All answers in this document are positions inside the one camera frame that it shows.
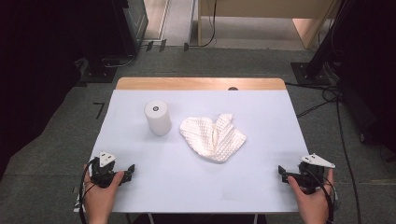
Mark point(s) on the black curtain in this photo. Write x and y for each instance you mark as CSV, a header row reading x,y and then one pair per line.
x,y
37,62
373,62

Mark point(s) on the person's left hand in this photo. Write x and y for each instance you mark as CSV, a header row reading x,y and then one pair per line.
x,y
99,202

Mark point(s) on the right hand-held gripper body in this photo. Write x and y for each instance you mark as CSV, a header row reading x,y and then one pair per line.
x,y
311,177

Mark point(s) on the person's right hand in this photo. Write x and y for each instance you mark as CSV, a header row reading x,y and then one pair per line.
x,y
313,208

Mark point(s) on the white plastic cup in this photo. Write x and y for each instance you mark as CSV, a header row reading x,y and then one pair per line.
x,y
158,121

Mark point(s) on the person's dark clothing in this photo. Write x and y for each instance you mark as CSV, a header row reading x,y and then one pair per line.
x,y
202,219

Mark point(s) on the black floor bracket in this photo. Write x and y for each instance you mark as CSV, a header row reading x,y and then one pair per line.
x,y
186,47
162,45
149,46

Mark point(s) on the black metal stand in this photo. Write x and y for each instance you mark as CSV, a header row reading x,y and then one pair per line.
x,y
311,74

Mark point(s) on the dark glass cabinet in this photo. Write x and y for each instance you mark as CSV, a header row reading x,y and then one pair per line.
x,y
137,18

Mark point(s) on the black stand base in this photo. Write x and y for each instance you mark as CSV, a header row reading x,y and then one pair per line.
x,y
99,74

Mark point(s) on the metal floor rail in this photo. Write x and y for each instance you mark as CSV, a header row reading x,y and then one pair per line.
x,y
164,18
192,18

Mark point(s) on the wooden table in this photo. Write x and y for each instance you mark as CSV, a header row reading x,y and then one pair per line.
x,y
186,83

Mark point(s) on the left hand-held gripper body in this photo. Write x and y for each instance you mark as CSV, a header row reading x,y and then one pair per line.
x,y
103,173

